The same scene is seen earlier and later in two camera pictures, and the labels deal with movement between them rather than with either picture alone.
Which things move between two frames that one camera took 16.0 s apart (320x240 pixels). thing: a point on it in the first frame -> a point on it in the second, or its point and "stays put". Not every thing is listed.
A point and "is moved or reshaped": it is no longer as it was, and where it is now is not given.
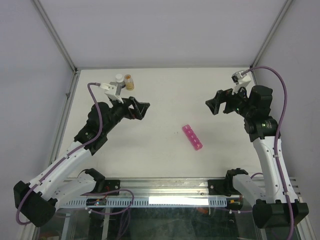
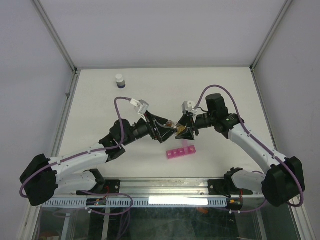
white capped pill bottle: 119,80 stays put
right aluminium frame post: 285,7 stays put
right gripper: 223,96 -> 187,134
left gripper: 140,108 -> 161,134
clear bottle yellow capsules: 129,82 -> 180,127
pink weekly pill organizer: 192,137 is moved or reshaped
